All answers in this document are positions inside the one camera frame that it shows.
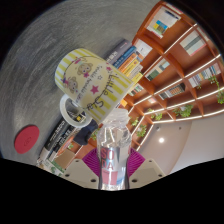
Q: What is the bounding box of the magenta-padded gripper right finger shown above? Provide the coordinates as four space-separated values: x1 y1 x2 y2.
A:
127 147 167 190

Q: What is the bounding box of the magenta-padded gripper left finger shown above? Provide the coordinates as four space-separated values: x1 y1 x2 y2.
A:
62 147 101 189

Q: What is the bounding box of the clear plastic drink bottle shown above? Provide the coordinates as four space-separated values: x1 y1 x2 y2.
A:
95 108 132 191

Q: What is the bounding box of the tan chair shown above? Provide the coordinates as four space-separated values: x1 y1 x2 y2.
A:
54 148 77 169

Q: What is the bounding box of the book stack with orange cover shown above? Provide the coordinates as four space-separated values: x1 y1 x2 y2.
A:
38 116 83 164

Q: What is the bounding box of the flat round red coaster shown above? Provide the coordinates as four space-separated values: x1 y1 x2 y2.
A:
13 124 41 155

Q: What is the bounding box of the yellow striped cartoon mug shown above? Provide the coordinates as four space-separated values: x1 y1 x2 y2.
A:
54 48 135 129

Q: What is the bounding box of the orange wooden shelf unit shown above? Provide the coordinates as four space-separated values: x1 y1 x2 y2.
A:
109 1 224 153

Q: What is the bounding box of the colourful book stack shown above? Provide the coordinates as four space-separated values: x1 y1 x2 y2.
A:
105 39 144 98

